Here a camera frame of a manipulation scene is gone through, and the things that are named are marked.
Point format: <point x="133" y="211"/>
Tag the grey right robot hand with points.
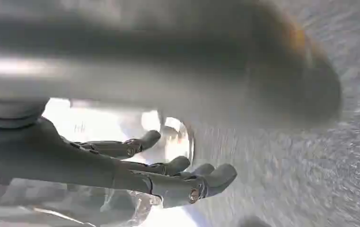
<point x="173" y="62"/>

